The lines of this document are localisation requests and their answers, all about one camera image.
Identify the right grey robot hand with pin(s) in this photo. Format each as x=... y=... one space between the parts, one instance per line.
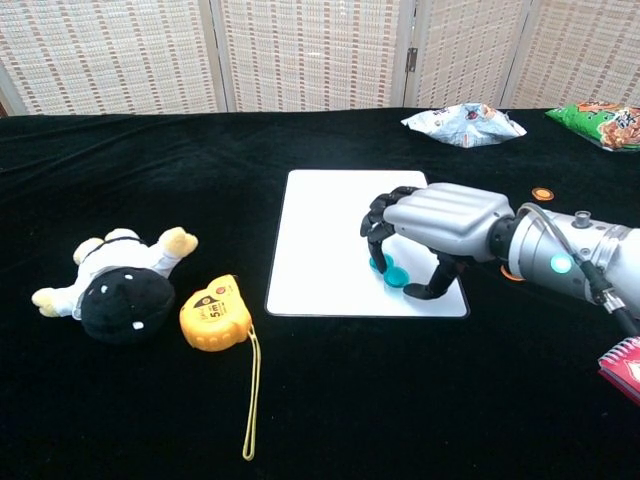
x=450 y=215

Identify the orange button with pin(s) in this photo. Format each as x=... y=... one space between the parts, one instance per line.
x=507 y=274
x=543 y=193

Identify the white rectangular board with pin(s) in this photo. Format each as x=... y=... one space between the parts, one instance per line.
x=325 y=250

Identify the white crumpled snack bag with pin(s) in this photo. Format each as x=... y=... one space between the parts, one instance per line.
x=465 y=130

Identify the green snack bag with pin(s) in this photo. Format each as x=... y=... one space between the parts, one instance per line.
x=600 y=125

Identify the woven bamboo folding screen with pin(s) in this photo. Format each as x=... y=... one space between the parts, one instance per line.
x=310 y=50

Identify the red spiral desk calendar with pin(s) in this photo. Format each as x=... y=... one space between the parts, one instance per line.
x=627 y=370

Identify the yellow tape measure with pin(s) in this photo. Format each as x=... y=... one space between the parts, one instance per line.
x=215 y=315

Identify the black velvet tablecloth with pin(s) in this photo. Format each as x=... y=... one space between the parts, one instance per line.
x=150 y=175

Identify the black white plush toy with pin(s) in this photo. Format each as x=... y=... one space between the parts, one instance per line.
x=125 y=300

